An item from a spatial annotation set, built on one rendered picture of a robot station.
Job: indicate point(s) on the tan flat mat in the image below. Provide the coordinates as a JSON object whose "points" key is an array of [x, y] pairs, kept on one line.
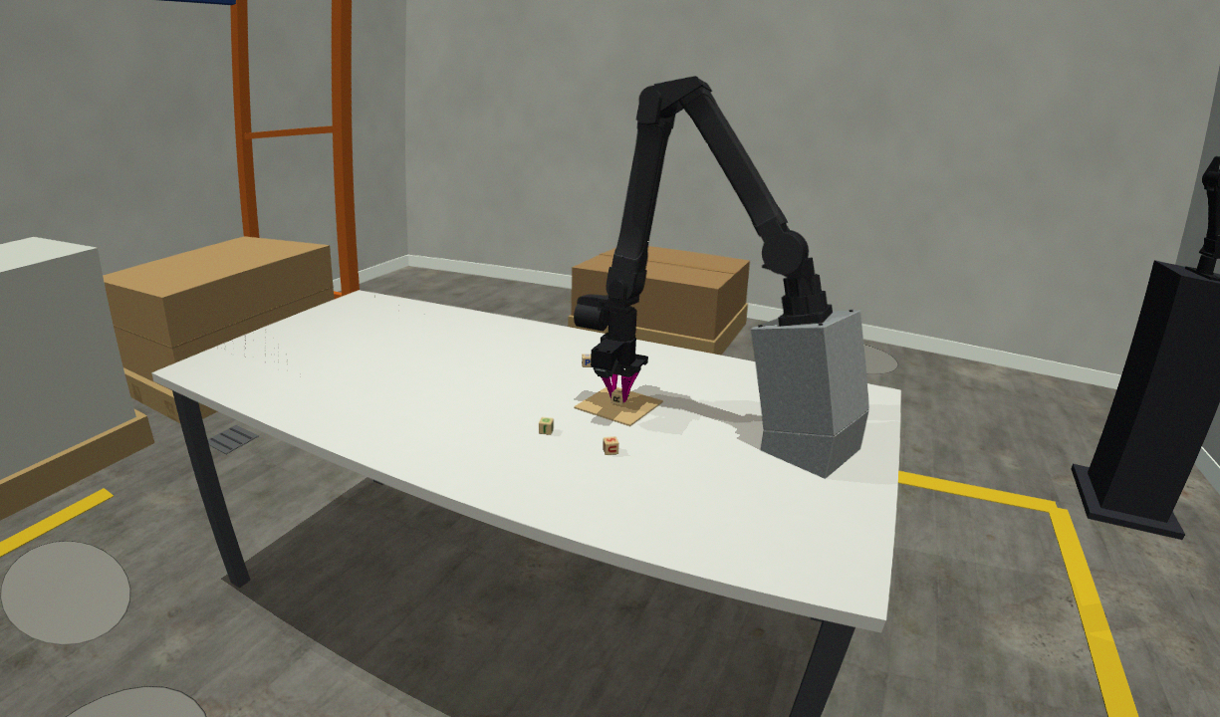
{"points": [[635, 408]]}

